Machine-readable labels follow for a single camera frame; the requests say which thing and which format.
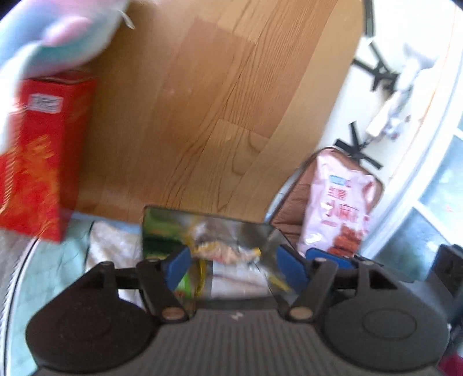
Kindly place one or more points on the yellow snack packet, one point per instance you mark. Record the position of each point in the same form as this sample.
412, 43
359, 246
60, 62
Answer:
226, 253

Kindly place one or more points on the pastel plush toy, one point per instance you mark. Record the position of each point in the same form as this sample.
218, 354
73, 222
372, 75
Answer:
61, 32

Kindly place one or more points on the black tape cross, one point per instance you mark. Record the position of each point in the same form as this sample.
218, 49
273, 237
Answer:
358, 148
378, 70

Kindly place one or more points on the pink snack bag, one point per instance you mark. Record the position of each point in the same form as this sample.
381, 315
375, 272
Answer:
336, 206

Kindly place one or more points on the patterned quilt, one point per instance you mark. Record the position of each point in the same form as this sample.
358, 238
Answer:
58, 260

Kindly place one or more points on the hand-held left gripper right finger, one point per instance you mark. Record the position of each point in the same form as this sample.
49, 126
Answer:
288, 267

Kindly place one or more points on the black printed cardboard box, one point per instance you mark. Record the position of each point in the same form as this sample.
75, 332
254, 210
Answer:
264, 235

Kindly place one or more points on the brown cushion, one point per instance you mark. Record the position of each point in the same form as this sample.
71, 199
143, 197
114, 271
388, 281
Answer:
293, 202

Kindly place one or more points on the red gift box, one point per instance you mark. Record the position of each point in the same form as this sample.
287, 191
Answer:
39, 155

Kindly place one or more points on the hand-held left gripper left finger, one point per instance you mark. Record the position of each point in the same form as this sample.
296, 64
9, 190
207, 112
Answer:
179, 263

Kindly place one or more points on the wooden headboard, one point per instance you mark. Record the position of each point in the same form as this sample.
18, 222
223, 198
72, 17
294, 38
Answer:
217, 101

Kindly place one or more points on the green snack packet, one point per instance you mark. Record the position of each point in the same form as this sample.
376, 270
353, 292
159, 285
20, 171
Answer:
186, 285

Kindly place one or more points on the glass sliding door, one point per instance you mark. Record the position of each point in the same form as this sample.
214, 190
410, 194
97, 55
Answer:
430, 202

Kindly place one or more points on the white plug adapter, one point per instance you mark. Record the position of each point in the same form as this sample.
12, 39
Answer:
387, 117

